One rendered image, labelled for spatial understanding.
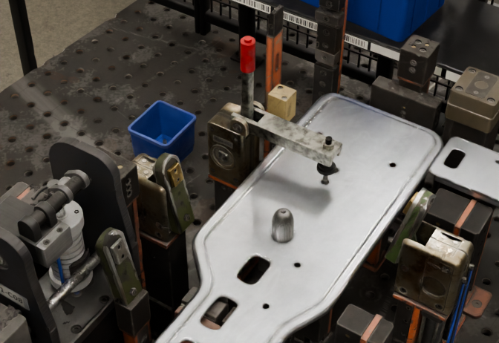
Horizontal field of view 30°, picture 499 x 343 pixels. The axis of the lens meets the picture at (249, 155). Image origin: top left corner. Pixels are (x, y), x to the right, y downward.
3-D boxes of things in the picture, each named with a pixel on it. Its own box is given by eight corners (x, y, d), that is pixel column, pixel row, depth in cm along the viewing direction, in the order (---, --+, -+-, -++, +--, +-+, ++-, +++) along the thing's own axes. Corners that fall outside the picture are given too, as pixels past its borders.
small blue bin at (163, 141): (168, 180, 184) (165, 147, 177) (128, 161, 187) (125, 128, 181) (200, 148, 190) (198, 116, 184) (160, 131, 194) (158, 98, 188)
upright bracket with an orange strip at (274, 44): (267, 237, 173) (274, 14, 139) (261, 234, 173) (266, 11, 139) (275, 228, 175) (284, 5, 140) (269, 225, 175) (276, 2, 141)
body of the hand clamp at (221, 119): (241, 283, 165) (241, 136, 141) (209, 266, 168) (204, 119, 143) (259, 261, 169) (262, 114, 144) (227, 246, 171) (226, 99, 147)
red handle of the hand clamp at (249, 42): (246, 131, 141) (246, 47, 130) (233, 126, 142) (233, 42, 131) (260, 116, 144) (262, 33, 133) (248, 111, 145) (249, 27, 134)
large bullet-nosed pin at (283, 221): (285, 252, 133) (287, 221, 128) (266, 243, 134) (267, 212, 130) (296, 238, 135) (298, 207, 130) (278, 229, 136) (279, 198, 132)
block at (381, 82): (413, 230, 174) (436, 108, 154) (356, 206, 179) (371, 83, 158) (419, 220, 176) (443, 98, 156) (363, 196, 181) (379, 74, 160)
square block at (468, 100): (458, 257, 170) (496, 106, 145) (418, 239, 173) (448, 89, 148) (475, 229, 175) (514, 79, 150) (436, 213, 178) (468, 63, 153)
